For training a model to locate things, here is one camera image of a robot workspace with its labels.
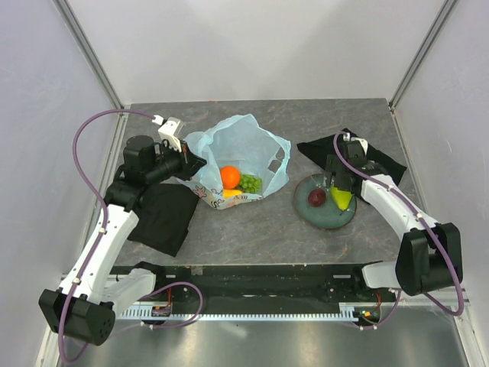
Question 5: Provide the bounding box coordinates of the right black cloth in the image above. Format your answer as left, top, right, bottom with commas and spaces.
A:
297, 128, 406, 197

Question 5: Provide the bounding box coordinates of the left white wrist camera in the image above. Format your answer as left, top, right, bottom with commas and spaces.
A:
151, 115, 182, 152

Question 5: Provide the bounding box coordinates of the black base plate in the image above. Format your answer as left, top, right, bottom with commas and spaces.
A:
135, 261, 396, 305

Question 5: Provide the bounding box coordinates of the orange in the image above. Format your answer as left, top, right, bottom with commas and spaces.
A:
220, 165, 241, 190

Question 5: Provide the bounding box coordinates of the aluminium corner post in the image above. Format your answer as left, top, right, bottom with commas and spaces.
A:
53, 0, 124, 108
388, 0, 459, 113

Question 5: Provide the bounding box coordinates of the left aluminium corner post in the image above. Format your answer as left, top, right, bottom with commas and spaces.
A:
53, 0, 124, 108

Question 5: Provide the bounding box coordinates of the toothed cable duct rail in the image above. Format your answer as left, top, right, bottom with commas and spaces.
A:
117, 304, 365, 322

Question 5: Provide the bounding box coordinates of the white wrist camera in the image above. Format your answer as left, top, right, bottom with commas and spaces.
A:
151, 115, 182, 152
343, 132, 369, 154

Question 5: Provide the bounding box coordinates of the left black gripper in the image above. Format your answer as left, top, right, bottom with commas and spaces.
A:
145, 138, 206, 185

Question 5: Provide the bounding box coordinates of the green pear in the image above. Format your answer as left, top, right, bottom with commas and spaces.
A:
330, 187, 353, 211

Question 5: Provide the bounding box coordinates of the dark purple plum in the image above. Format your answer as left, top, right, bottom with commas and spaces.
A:
307, 188, 327, 207

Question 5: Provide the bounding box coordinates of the light blue plastic bag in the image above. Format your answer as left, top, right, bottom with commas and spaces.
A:
178, 114, 291, 209

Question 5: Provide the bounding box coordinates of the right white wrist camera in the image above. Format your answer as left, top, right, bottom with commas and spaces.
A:
343, 132, 369, 154

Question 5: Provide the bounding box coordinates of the black cloth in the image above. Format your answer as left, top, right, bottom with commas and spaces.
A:
297, 128, 406, 197
128, 183, 199, 257

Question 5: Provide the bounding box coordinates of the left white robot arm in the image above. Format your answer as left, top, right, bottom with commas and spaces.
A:
39, 135, 206, 346

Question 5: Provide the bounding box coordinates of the left black cloth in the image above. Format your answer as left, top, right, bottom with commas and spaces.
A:
128, 183, 199, 257

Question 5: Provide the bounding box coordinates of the right aluminium corner post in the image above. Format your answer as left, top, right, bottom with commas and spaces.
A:
388, 0, 459, 113

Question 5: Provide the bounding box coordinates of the dark fruit plate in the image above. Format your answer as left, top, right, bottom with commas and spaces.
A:
293, 174, 357, 230

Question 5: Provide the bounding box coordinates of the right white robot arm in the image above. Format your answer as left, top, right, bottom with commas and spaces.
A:
325, 132, 463, 301

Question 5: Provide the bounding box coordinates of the green grape bunch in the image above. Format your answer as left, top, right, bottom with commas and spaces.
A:
238, 174, 262, 193

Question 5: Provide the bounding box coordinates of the yellow mango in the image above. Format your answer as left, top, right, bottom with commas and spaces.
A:
222, 189, 243, 199

